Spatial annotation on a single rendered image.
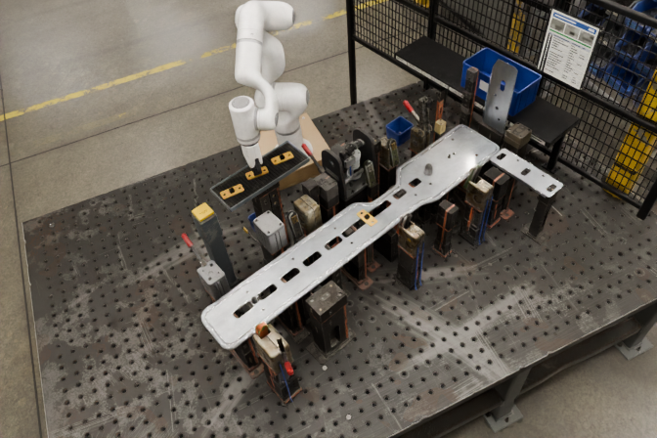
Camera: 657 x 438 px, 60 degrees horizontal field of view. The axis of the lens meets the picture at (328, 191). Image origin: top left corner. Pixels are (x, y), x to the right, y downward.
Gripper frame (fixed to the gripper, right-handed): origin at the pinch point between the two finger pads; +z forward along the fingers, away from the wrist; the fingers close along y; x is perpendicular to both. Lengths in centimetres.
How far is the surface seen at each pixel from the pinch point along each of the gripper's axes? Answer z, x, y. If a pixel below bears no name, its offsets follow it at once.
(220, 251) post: 25.3, -22.8, 10.7
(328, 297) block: 16, 4, 53
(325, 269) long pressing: 18.8, 8.5, 40.6
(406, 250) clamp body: 26, 41, 43
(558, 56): -7, 132, 6
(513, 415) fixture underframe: 118, 74, 90
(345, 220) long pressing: 18.8, 24.6, 24.0
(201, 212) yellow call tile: 2.7, -24.3, 8.8
